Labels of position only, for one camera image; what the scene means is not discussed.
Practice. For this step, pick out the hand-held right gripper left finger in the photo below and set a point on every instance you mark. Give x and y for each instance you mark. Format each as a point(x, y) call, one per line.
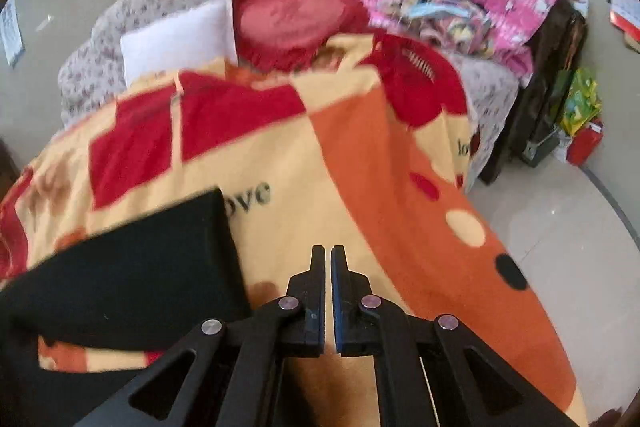
point(319, 307)

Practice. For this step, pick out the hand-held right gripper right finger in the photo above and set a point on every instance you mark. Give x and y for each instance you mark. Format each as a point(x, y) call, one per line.
point(336, 307)

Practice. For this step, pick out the black pants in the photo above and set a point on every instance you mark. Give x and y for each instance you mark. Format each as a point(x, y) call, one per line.
point(125, 277)

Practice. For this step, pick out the orange yellow red printed blanket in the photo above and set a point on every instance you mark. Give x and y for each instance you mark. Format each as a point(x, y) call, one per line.
point(300, 157)

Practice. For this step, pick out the grey box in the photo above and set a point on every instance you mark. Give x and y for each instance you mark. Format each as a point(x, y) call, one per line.
point(540, 149)

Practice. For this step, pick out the red heart-shaped cushion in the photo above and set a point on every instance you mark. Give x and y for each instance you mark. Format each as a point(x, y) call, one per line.
point(295, 22)

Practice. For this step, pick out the red bag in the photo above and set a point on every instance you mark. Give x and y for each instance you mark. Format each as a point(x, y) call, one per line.
point(585, 142)

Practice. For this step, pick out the colourful crumpled cloth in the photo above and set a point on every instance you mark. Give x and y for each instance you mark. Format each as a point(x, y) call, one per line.
point(450, 27)

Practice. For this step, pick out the white pillow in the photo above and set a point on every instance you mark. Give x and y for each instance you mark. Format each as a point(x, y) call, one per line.
point(180, 37)

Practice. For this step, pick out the dark wooden furniture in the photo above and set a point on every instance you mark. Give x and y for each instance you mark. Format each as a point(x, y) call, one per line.
point(545, 72)

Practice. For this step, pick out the green yellow bag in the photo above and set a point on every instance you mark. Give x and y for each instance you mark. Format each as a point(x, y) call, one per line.
point(580, 102)

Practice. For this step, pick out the paper sheet on wall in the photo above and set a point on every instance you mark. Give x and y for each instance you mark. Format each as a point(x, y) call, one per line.
point(11, 32)

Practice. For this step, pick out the wall calendar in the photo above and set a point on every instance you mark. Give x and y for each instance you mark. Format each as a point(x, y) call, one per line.
point(625, 2)

